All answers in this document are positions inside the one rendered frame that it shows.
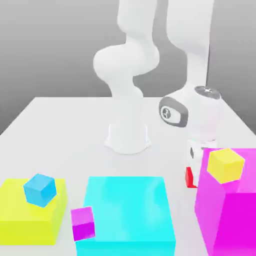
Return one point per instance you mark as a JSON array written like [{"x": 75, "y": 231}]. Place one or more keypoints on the small red cube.
[{"x": 188, "y": 178}]

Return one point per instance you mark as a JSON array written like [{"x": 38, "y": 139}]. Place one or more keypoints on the large magenta box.
[{"x": 236, "y": 220}]

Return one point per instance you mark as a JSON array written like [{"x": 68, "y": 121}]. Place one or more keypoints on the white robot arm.
[{"x": 128, "y": 60}]

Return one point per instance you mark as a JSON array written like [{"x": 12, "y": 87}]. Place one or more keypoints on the small blue cube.
[{"x": 39, "y": 190}]

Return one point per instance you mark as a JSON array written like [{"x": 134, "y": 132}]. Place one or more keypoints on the large cyan box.
[{"x": 130, "y": 210}]

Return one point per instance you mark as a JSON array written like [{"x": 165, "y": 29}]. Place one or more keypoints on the large yellow box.
[{"x": 24, "y": 224}]

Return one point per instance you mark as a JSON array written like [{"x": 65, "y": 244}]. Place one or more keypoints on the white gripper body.
[{"x": 195, "y": 172}]

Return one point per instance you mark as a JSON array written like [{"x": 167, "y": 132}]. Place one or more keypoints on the small yellow cube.
[{"x": 224, "y": 168}]

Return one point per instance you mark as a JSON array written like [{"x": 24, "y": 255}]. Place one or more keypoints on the small purple cube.
[{"x": 83, "y": 224}]

